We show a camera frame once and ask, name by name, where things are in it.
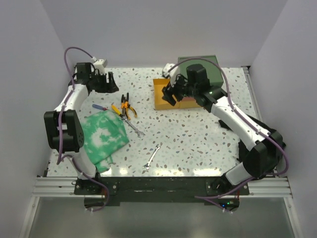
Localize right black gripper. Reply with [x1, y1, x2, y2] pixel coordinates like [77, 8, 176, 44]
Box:
[162, 74, 198, 106]

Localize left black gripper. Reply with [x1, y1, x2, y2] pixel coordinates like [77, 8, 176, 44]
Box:
[89, 72, 118, 93]

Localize yellow drawer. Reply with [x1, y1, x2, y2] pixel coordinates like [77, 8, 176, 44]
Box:
[153, 78, 200, 111]

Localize silver wrench front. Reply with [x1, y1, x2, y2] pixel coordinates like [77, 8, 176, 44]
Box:
[143, 145, 160, 171]

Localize silver wrench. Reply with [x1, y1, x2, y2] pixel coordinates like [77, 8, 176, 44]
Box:
[121, 116, 145, 137]
[143, 145, 160, 171]

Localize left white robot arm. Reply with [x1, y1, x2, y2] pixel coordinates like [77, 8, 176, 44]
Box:
[44, 59, 119, 194]

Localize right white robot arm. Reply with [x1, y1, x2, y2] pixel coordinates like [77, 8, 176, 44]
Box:
[162, 63, 283, 195]

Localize orange drawer box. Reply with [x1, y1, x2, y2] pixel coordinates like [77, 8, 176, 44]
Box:
[182, 97, 195, 102]

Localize orange black pliers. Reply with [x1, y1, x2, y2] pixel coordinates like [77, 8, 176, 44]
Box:
[121, 93, 137, 120]

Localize silver wrench near cloth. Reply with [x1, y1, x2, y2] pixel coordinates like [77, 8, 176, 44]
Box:
[121, 116, 145, 137]

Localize green white cloth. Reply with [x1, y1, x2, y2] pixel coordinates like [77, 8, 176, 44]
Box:
[81, 111, 129, 173]

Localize green drawer box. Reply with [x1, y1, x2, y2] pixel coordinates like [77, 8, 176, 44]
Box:
[178, 55, 223, 87]

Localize black cloth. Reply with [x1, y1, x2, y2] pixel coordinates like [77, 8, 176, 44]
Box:
[217, 116, 287, 178]

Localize yellow handled screwdriver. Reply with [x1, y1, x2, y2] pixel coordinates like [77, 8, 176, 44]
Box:
[111, 105, 122, 117]

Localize blue handled screwdriver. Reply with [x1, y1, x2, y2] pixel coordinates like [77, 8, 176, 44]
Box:
[92, 104, 107, 111]

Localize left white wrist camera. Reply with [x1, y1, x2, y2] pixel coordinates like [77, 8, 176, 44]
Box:
[93, 59, 107, 74]

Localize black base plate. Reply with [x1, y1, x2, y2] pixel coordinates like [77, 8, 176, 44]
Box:
[73, 176, 250, 209]

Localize aluminium rail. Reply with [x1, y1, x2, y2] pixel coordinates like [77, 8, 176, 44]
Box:
[32, 177, 293, 198]

